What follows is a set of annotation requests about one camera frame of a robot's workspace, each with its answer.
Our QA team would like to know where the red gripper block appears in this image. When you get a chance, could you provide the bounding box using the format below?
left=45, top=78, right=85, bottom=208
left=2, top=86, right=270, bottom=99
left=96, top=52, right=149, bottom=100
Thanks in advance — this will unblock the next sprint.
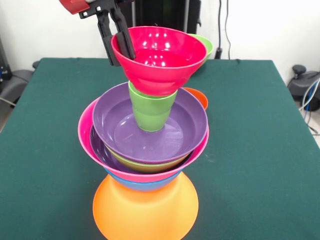
left=58, top=0, right=137, bottom=67

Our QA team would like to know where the small red-pink plastic bowl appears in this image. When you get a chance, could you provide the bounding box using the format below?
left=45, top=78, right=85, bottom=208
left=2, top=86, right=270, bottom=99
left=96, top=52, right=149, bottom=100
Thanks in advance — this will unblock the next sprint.
left=111, top=26, right=208, bottom=98

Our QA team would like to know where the green plastic cup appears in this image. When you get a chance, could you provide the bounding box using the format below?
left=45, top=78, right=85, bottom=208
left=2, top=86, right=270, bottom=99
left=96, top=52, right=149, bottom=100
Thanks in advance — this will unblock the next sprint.
left=128, top=81, right=179, bottom=133

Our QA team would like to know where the large pink plastic bowl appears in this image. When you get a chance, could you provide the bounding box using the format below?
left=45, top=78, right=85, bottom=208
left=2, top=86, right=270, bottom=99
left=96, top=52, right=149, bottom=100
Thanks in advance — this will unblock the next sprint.
left=77, top=98, right=210, bottom=183

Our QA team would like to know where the purple plastic bowl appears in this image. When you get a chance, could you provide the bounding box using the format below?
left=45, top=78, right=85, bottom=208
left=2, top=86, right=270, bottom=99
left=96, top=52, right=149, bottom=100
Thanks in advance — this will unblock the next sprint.
left=89, top=124, right=131, bottom=173
left=92, top=81, right=209, bottom=165

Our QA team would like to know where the green plastic bowl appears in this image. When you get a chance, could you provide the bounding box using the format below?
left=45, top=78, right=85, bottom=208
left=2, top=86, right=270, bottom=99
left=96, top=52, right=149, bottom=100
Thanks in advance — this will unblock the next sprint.
left=188, top=33, right=215, bottom=67
left=104, top=146, right=194, bottom=174

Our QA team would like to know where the blue plastic bowl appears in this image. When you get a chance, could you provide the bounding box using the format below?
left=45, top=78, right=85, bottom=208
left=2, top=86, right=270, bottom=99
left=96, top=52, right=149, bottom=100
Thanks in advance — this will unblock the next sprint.
left=104, top=167, right=186, bottom=193

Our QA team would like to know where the large orange plastic bowl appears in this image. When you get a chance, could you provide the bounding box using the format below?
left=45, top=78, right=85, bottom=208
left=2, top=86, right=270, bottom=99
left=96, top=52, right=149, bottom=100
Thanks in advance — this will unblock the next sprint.
left=92, top=171, right=200, bottom=240

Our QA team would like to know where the small orange-red plastic bowl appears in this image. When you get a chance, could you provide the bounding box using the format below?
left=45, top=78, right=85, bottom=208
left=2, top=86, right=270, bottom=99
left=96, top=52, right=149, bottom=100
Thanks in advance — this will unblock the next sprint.
left=183, top=87, right=209, bottom=111

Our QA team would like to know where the dark green tablecloth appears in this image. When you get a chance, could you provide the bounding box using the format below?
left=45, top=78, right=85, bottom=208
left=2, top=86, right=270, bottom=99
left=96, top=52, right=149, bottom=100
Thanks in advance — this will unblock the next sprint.
left=0, top=57, right=320, bottom=240

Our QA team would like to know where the black pedestal column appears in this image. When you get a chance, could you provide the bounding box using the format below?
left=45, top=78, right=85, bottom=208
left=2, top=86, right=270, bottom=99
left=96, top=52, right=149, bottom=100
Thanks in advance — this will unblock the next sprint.
left=117, top=0, right=202, bottom=60

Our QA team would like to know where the black hanging cable with plug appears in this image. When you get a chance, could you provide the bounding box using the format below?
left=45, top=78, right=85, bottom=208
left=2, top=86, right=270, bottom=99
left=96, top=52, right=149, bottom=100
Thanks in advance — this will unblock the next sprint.
left=214, top=0, right=232, bottom=60

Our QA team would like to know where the floor cable bundle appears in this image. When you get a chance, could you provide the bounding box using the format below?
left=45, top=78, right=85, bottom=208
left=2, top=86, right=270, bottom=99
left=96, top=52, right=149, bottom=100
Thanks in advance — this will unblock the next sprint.
left=298, top=79, right=320, bottom=136

